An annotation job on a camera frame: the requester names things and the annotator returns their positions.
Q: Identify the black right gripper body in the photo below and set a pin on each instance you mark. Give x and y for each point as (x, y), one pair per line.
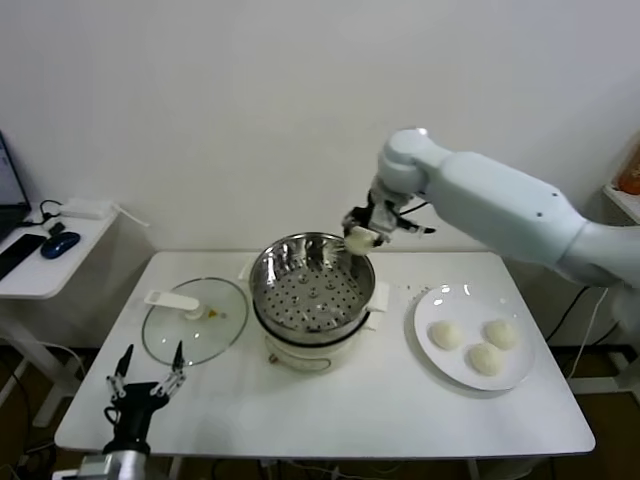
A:
(382, 212)

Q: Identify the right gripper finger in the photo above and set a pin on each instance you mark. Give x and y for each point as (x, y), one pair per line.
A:
(381, 241)
(350, 221)

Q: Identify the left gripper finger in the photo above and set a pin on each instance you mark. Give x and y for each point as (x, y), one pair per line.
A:
(120, 380)
(175, 377)

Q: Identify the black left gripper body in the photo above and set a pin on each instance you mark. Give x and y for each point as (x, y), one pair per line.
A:
(135, 405)

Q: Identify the white steamed baozi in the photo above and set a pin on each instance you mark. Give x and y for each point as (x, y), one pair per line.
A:
(446, 334)
(484, 358)
(361, 241)
(501, 333)

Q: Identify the pale right robot arm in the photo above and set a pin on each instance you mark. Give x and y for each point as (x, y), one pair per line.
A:
(500, 200)

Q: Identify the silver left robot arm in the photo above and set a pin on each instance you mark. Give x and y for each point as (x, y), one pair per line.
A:
(129, 464)

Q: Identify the stainless steel steamer basket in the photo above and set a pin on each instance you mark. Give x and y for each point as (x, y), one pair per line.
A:
(310, 300)

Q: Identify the large white plate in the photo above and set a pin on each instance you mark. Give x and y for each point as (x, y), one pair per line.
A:
(465, 310)

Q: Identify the white side table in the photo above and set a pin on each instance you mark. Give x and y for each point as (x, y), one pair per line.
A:
(60, 275)

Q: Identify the cream electric cooker base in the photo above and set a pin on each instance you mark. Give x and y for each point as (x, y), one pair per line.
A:
(310, 357)

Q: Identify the blue computer mouse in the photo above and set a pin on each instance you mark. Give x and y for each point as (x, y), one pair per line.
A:
(60, 245)

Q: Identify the black keyboard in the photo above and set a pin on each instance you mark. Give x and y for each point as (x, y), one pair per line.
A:
(17, 252)

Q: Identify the small black dongle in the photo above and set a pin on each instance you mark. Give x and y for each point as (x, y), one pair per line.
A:
(56, 229)

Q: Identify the black laptop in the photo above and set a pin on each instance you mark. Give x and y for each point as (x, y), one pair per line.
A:
(10, 185)

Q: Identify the orange packaged item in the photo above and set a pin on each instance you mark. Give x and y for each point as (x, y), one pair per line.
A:
(631, 170)

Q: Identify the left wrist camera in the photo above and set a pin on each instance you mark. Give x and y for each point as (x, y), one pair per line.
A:
(92, 467)

